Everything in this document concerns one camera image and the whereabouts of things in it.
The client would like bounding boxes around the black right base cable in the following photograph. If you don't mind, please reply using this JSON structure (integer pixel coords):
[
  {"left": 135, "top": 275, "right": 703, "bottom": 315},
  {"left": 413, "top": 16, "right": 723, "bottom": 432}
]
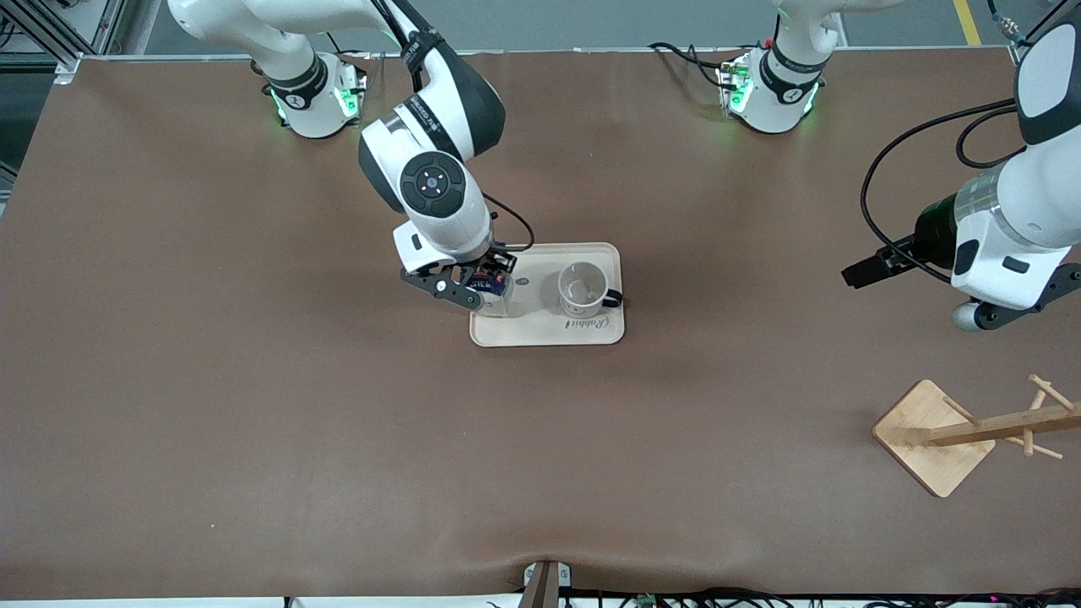
[{"left": 325, "top": 34, "right": 372, "bottom": 64}]

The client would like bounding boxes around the white smiley cup black handle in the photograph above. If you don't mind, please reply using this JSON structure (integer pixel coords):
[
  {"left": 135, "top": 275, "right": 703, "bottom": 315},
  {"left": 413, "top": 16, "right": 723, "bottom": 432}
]
[{"left": 557, "top": 262, "right": 624, "bottom": 320}]

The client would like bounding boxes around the metal table edge clamp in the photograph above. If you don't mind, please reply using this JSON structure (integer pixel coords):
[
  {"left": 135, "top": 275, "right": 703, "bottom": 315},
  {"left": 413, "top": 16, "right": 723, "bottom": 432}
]
[{"left": 522, "top": 560, "right": 573, "bottom": 608}]

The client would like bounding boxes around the thin black looped cable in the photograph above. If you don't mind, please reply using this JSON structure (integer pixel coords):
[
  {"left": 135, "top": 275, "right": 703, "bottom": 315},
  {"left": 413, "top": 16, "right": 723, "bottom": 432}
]
[{"left": 956, "top": 106, "right": 1028, "bottom": 168}]

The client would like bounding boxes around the black base cable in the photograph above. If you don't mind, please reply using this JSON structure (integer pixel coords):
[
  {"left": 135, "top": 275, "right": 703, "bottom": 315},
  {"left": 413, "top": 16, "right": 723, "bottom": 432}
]
[
  {"left": 325, "top": 34, "right": 372, "bottom": 64},
  {"left": 649, "top": 41, "right": 736, "bottom": 90}
]

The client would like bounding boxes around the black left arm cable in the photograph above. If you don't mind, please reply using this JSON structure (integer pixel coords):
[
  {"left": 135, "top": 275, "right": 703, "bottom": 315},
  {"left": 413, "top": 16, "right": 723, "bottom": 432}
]
[{"left": 860, "top": 100, "right": 1027, "bottom": 284}]

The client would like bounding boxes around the black left base cable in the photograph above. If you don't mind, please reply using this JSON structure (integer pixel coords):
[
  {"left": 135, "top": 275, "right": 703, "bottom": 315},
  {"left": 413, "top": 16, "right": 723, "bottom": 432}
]
[{"left": 649, "top": 41, "right": 736, "bottom": 90}]

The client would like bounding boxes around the blue milk carton green cap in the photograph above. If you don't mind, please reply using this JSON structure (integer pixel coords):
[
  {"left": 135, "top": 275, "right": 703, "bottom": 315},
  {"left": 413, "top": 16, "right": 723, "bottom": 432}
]
[{"left": 469, "top": 269, "right": 514, "bottom": 318}]

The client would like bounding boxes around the wooden mug tree stand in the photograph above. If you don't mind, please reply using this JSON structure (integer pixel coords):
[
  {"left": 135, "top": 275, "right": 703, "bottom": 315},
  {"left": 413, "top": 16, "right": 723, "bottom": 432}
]
[{"left": 872, "top": 374, "right": 1081, "bottom": 499}]

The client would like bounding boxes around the cream tray with rabbit print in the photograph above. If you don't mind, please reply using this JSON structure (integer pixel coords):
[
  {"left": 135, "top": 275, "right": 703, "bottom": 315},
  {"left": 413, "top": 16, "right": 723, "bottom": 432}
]
[{"left": 470, "top": 242, "right": 627, "bottom": 348}]

